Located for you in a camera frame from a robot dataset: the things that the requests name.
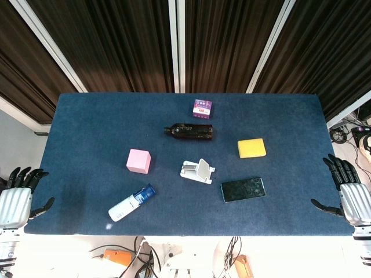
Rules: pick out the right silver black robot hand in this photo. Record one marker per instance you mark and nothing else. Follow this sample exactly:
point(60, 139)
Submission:
point(355, 199)

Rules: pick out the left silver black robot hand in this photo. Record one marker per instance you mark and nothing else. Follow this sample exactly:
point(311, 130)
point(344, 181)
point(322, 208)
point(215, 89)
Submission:
point(14, 202)

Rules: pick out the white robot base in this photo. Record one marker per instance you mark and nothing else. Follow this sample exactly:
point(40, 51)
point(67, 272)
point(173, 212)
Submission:
point(185, 262)

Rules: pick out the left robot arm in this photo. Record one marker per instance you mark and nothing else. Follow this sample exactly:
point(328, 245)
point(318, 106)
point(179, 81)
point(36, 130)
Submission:
point(7, 252)

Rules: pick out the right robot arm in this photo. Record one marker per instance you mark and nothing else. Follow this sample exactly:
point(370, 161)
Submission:
point(362, 243)

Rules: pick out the white folding phone stand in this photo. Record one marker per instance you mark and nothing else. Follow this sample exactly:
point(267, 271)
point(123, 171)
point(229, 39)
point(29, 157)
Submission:
point(197, 171)

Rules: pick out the black smartphone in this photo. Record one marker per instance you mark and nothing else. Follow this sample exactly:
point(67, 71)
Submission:
point(243, 190)

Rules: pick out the yellow sponge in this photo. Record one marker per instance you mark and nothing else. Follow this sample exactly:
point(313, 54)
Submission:
point(251, 148)

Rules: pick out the orange device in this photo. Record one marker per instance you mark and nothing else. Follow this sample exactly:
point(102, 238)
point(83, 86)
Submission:
point(117, 256)

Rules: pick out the white bottle with blue cap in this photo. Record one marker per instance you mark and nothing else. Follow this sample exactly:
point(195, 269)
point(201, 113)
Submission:
point(131, 202)

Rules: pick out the wooden block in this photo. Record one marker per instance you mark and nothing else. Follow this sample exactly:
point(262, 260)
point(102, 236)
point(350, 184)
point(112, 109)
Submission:
point(243, 266)

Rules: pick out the pink cube block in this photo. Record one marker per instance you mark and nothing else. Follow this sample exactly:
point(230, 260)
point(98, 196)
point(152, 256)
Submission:
point(138, 161)

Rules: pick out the blue table cloth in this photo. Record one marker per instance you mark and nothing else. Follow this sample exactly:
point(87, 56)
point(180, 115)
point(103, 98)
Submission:
point(185, 162)

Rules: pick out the small purple printed box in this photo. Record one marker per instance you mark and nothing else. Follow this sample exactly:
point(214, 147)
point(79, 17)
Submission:
point(203, 109)

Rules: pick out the dark plastic bottle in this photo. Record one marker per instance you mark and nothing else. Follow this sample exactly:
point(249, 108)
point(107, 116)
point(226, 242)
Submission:
point(189, 132)

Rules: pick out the dark pleated curtain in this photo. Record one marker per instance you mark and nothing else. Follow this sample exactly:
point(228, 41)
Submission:
point(121, 43)

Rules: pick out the white frame post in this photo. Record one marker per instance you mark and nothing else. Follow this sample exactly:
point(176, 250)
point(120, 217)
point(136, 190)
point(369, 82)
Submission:
point(271, 43)
point(47, 43)
point(176, 46)

